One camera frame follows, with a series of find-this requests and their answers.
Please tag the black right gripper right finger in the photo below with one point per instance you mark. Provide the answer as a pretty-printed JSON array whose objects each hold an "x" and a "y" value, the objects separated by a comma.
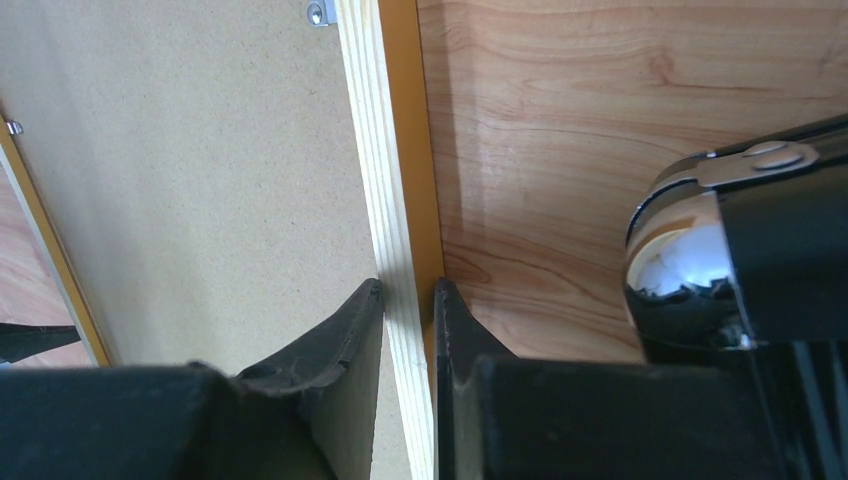
[{"x": 774, "y": 413}]

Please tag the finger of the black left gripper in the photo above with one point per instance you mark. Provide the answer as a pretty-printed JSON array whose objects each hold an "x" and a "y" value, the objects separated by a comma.
[{"x": 19, "y": 341}]

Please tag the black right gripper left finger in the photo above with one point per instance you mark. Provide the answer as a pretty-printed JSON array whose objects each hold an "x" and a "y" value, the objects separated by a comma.
[{"x": 307, "y": 411}]

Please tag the brown cardboard backing sheet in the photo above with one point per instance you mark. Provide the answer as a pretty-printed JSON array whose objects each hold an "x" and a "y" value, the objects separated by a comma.
[{"x": 198, "y": 163}]

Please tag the light wooden picture frame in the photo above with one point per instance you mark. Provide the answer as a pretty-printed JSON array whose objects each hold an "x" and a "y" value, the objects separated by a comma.
[{"x": 391, "y": 166}]

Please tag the black ribbed frame backing board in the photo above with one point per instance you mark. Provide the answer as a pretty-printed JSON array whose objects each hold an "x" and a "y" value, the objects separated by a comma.
[{"x": 742, "y": 247}]

